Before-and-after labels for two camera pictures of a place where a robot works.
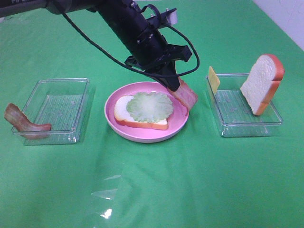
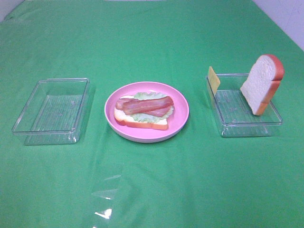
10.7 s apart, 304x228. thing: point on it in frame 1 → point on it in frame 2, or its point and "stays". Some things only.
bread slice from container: [122, 116] stays
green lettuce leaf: [151, 107] stays
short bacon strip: [188, 97] → [159, 112]
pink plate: [176, 121] stays
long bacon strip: [25, 127] → [134, 104]
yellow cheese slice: [213, 80] stays
